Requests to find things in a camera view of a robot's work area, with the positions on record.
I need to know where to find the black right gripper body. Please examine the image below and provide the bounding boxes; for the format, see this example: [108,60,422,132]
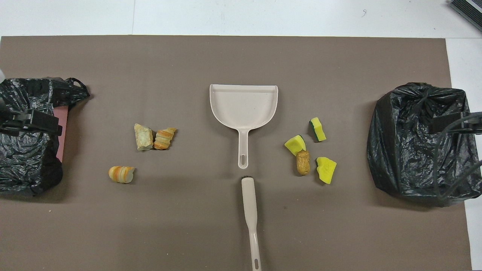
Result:
[465,111,482,135]

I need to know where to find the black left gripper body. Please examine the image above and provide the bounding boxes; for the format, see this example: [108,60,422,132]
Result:
[0,113,15,137]

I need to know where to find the croissant piece with pale end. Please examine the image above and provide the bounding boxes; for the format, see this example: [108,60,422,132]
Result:
[108,166,136,184]

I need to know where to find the pale bread chunk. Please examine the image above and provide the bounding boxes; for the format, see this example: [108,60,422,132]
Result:
[134,123,154,152]

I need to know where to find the striped croissant piece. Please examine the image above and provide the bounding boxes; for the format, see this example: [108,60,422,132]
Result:
[153,127,177,151]

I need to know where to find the yellow sponge with green side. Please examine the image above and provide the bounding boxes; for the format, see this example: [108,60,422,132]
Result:
[309,117,327,143]

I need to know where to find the yellow notched sponge piece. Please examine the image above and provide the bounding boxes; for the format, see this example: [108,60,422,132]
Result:
[316,157,337,185]

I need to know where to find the brown peanut toy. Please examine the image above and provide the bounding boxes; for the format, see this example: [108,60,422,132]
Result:
[296,150,311,176]

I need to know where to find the yellow wedge sponge piece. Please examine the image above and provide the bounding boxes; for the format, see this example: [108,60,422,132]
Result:
[284,135,307,157]

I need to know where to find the beige plastic dustpan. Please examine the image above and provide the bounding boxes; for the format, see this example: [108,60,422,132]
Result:
[209,84,279,169]

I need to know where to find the beige hand brush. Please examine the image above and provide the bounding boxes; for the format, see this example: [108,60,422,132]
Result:
[241,176,262,271]

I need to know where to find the pink bin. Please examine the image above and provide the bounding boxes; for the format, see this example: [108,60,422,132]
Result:
[55,106,69,163]

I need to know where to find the black trash bag over pink bin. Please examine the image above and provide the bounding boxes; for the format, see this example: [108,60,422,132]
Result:
[0,77,91,197]

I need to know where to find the black trash bag, tied knot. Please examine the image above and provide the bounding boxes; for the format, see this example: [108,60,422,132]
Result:
[367,82,482,207]

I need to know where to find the dark ribbed object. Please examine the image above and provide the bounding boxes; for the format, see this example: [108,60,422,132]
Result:
[448,0,482,32]

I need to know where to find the brown paper table mat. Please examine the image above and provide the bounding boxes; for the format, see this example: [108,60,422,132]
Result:
[0,35,473,271]

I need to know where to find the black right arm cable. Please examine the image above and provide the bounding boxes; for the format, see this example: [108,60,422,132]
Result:
[432,113,482,200]

